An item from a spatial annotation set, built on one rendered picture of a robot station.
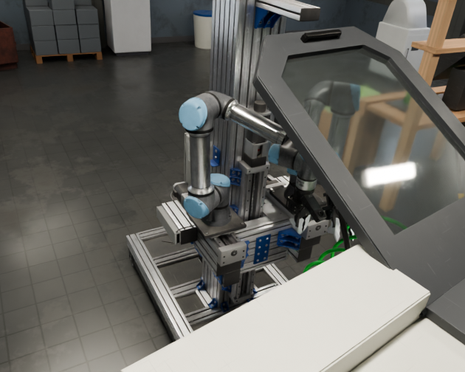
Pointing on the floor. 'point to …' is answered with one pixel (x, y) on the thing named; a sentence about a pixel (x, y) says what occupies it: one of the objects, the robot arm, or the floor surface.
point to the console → (303, 323)
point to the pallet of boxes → (62, 28)
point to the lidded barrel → (202, 28)
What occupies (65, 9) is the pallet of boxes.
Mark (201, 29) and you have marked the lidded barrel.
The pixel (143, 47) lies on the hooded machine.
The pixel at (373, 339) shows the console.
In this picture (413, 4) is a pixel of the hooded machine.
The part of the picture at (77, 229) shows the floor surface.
